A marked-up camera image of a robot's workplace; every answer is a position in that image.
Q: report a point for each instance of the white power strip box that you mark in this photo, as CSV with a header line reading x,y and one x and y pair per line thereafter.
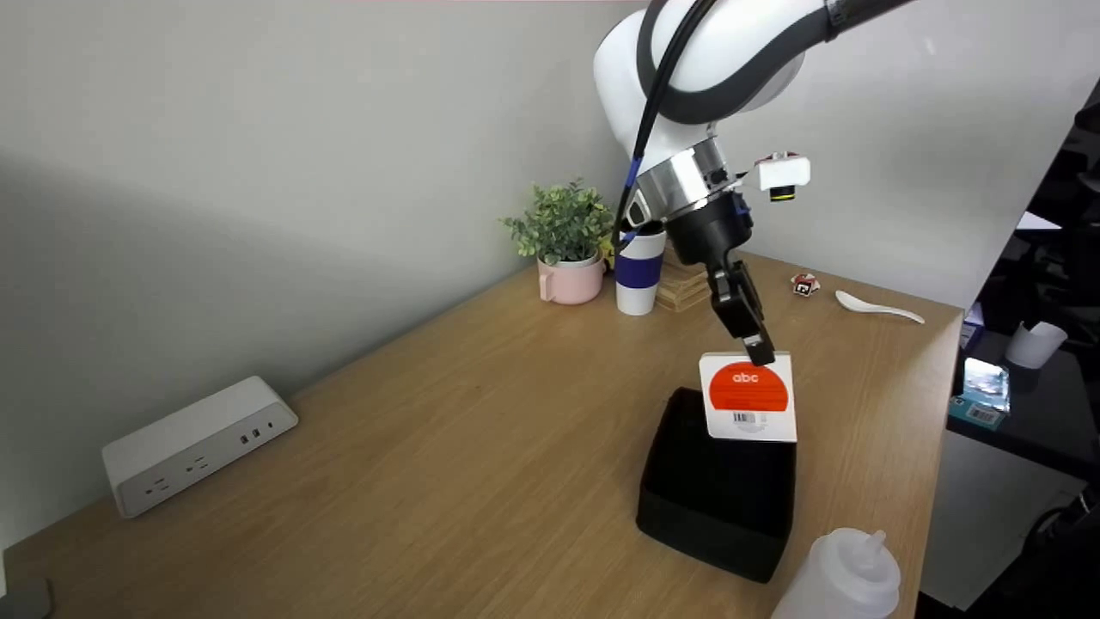
x,y
194,440

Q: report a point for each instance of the white cup with blue band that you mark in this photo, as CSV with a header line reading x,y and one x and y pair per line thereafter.
x,y
638,269

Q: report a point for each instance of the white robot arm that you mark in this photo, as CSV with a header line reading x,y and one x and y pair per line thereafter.
x,y
667,73

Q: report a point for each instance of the blue device on side table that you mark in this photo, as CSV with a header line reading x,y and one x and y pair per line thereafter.
x,y
983,394

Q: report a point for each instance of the green plant in pink mug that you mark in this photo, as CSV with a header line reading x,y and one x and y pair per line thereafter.
x,y
565,232

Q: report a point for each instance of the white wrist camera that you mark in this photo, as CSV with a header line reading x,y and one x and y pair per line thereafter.
x,y
782,177

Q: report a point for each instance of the black open box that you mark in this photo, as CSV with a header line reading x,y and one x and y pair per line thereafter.
x,y
728,503

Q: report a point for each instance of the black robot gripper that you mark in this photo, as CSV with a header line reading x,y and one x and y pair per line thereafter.
x,y
705,237

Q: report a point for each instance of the white squeeze bottle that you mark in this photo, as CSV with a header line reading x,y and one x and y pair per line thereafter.
x,y
842,575

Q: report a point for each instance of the white plastic spoon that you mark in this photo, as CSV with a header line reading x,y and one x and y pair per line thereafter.
x,y
855,305

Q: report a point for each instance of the red white small packet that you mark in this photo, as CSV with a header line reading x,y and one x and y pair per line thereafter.
x,y
805,284

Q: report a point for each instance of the white book with red circle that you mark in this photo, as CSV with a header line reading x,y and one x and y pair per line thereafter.
x,y
746,401

